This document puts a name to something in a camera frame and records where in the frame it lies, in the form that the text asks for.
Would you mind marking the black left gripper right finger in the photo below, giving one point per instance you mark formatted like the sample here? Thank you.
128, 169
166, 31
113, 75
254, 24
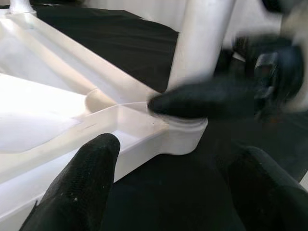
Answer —
272, 192

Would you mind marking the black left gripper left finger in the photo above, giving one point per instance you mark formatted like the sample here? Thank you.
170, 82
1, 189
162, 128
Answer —
77, 187

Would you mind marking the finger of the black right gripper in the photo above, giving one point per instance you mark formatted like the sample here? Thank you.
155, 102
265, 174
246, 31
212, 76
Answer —
204, 98

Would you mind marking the white plastic table top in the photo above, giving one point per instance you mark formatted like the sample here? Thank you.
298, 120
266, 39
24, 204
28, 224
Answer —
72, 101

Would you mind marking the black tablecloth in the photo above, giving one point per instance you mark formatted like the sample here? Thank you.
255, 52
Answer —
168, 192

